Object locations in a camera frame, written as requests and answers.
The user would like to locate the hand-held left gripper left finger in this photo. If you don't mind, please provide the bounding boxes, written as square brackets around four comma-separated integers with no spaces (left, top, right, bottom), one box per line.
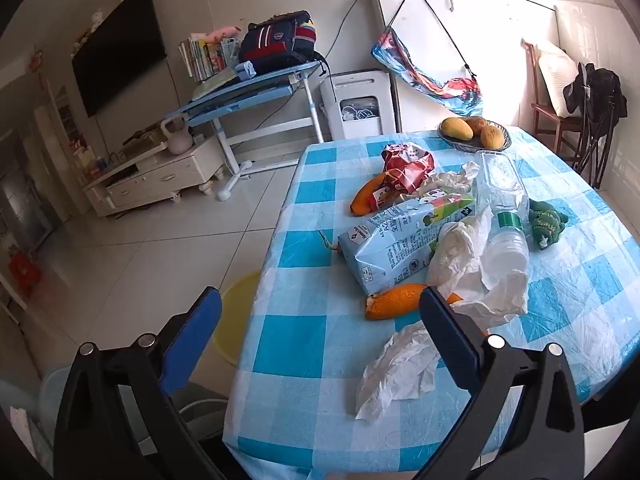
[52,286,226,480]

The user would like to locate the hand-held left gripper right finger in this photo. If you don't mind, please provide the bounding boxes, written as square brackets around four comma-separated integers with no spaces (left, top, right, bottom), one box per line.
[415,285,586,480]

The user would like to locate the yellow plastic bin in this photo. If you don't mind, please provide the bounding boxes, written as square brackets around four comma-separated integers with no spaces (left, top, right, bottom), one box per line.
[211,270,263,368]

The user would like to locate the white tissue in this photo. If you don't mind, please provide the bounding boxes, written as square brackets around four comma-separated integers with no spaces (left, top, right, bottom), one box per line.
[417,162,481,201]
[354,320,443,421]

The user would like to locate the orange peel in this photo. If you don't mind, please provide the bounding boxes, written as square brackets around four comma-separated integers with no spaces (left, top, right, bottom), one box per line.
[365,283,463,322]

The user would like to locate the large white paper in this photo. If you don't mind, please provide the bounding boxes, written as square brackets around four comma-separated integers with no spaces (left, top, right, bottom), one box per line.
[426,207,531,333]

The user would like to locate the light blue milk carton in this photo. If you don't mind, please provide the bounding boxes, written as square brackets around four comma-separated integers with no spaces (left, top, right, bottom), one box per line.
[337,192,476,297]

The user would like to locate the clear bottle green label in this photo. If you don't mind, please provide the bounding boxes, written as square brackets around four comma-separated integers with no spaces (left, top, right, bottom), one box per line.
[487,192,532,286]

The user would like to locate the curved yellow fruit peel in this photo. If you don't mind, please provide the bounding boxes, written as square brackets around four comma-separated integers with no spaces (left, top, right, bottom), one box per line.
[349,172,396,217]

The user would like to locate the clear plastic clamshell container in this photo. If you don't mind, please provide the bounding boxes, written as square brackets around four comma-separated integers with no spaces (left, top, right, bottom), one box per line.
[475,150,526,211]

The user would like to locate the red snack bag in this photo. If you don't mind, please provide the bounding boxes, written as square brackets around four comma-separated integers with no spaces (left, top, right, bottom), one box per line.
[381,142,436,196]

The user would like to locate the blue checkered tablecloth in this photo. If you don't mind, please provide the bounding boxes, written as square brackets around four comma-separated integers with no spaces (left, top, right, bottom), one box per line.
[222,127,640,473]

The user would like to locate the light blue plastic stool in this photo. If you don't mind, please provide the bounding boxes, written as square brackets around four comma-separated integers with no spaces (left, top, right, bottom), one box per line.
[37,365,73,441]

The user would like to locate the green plush toy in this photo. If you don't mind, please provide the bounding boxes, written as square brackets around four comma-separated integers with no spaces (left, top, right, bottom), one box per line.
[527,199,570,251]

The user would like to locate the small brown twig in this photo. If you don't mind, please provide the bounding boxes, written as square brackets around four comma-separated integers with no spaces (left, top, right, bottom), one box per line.
[319,230,343,256]

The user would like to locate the white television stand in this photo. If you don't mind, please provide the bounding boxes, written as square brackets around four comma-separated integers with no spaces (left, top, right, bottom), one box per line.
[82,135,226,218]

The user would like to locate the red plastic stool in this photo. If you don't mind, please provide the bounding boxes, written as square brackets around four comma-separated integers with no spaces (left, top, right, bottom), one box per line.
[7,252,43,296]

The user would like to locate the pink kettlebell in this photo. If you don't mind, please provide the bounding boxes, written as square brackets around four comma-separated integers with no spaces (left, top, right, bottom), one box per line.
[160,116,193,155]

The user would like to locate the cardboard box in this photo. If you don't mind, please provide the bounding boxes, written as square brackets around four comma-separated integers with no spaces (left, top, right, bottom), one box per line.
[122,130,168,156]

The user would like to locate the wooden chair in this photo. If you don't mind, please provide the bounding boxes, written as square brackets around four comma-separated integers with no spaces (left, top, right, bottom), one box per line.
[521,39,581,153]

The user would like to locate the blue study desk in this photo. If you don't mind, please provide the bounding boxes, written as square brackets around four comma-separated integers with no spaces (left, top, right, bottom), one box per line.
[165,60,326,203]

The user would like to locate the green open book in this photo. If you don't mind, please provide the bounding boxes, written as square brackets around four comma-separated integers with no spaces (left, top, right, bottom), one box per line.
[192,71,241,101]

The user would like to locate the colourful hanging bag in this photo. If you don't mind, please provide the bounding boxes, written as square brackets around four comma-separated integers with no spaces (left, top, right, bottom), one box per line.
[371,0,486,118]

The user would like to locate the row of books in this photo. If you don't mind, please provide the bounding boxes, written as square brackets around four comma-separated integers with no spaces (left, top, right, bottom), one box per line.
[178,32,241,83]

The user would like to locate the white air purifier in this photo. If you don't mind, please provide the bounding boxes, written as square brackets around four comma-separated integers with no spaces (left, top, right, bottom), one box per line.
[319,69,396,141]

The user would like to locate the white pillow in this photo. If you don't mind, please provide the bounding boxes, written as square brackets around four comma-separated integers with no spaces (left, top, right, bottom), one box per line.
[535,40,581,120]

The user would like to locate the black television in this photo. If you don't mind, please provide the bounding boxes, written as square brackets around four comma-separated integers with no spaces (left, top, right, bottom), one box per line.
[71,0,168,118]

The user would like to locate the pink plush toy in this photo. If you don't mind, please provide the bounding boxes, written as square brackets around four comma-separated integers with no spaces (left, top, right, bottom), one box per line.
[202,25,242,43]

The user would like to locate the navy red backpack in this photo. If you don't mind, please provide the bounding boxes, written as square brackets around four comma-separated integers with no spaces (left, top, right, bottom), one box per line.
[237,10,326,68]

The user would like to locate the white cabinet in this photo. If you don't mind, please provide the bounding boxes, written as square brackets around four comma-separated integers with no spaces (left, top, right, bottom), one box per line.
[365,0,561,133]

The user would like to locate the wire fruit basket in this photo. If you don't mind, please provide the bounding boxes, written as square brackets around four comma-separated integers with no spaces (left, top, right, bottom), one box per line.
[437,119,513,153]

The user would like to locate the black wall cable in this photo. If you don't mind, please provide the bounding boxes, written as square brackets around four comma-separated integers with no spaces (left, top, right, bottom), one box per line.
[322,0,368,63]

